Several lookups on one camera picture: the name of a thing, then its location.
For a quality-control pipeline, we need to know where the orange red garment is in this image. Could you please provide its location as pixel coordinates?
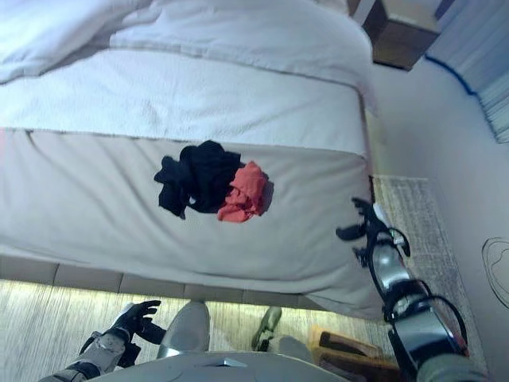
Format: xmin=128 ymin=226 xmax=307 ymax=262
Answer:
xmin=217 ymin=161 xmax=275 ymax=223

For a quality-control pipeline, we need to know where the small white floor mat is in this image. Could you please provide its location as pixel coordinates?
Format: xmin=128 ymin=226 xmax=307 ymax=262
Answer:
xmin=480 ymin=237 xmax=509 ymax=310

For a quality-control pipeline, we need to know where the black garment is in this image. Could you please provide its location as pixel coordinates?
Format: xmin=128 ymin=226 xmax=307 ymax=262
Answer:
xmin=153 ymin=139 xmax=243 ymax=220

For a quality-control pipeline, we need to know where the wooden laundry basket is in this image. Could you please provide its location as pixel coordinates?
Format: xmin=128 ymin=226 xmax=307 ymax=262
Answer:
xmin=309 ymin=324 xmax=401 ymax=382

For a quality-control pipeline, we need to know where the robot leg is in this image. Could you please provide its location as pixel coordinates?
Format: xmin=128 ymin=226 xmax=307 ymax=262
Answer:
xmin=251 ymin=306 xmax=315 ymax=359
xmin=157 ymin=301 xmax=211 ymax=359

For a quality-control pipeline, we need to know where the robot right leg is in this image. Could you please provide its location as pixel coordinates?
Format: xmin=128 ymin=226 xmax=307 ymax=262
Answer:
xmin=251 ymin=306 xmax=315 ymax=359

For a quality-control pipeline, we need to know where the grey robot torso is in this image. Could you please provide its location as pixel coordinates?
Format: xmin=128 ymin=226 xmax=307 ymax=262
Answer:
xmin=87 ymin=349 xmax=339 ymax=382

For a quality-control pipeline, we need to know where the upholstered bed frame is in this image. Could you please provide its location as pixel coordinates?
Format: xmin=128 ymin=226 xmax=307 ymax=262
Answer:
xmin=0 ymin=254 xmax=383 ymax=315

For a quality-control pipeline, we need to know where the brown two-drawer nightstand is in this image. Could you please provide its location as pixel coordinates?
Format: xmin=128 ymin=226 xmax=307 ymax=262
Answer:
xmin=363 ymin=0 xmax=442 ymax=72

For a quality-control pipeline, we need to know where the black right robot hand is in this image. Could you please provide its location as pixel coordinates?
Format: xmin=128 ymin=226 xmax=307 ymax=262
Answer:
xmin=336 ymin=197 xmax=410 ymax=267

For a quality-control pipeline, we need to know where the pale window curtain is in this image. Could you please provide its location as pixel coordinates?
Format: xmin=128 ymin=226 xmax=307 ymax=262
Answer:
xmin=425 ymin=0 xmax=509 ymax=144

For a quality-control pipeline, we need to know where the dark floor cable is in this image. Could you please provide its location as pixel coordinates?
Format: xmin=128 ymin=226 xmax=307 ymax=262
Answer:
xmin=424 ymin=53 xmax=478 ymax=96

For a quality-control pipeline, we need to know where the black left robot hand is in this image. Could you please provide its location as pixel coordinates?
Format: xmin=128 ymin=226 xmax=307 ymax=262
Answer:
xmin=113 ymin=300 xmax=168 ymax=345

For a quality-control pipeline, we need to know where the robot left leg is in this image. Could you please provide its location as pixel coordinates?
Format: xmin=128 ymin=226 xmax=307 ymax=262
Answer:
xmin=157 ymin=301 xmax=211 ymax=359

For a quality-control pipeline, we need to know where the bed with white bedding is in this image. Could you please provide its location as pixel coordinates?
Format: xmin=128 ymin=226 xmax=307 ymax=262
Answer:
xmin=0 ymin=0 xmax=385 ymax=322

